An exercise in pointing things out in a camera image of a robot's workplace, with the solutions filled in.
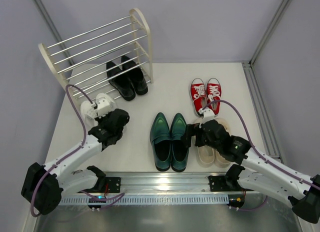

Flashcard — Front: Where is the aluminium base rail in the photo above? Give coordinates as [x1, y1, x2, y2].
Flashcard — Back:
[106, 172, 224, 195]

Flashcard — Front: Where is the aluminium right frame rail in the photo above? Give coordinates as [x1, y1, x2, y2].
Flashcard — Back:
[242, 61, 283, 162]

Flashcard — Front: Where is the slotted grey cable duct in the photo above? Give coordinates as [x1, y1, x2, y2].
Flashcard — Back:
[59, 194, 229, 206]

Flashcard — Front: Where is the red canvas sneaker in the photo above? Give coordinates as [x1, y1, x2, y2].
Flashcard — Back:
[190, 78, 207, 117]
[206, 78, 222, 116]

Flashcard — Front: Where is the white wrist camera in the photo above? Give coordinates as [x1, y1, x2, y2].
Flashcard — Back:
[200, 107, 216, 124]
[93, 93, 116, 118]

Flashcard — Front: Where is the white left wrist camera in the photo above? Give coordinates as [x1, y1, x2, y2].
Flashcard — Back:
[93, 93, 116, 118]

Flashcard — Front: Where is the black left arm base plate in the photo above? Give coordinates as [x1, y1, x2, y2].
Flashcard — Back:
[83, 177, 122, 194]

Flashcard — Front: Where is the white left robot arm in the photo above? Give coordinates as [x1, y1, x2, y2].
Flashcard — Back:
[21, 108, 130, 217]

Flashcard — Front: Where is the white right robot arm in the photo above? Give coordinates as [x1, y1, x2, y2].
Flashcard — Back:
[181, 119, 320, 224]

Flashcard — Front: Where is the white sneaker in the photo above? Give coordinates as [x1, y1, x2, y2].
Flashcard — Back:
[80, 98, 118, 129]

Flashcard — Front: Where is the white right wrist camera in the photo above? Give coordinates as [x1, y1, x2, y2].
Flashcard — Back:
[200, 107, 216, 124]

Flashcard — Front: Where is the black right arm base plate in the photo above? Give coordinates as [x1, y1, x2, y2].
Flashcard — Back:
[208, 175, 229, 192]

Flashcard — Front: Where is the white metal shoe shelf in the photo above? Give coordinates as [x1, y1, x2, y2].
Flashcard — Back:
[38, 8, 154, 104]

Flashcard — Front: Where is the beige lace sneaker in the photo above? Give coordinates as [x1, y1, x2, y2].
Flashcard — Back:
[195, 145, 215, 168]
[213, 118, 231, 168]

